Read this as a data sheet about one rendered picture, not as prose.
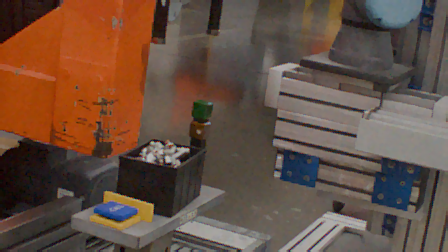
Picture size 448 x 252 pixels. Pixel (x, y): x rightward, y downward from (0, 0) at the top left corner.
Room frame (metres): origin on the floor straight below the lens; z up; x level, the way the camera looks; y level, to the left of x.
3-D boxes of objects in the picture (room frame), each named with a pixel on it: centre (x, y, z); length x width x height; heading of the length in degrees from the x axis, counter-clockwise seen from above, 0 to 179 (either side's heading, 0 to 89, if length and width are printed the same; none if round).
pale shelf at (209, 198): (1.93, 0.13, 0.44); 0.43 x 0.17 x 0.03; 157
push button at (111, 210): (1.77, 0.20, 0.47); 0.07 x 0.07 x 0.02; 67
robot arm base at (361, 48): (2.03, -0.30, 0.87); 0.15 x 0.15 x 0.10
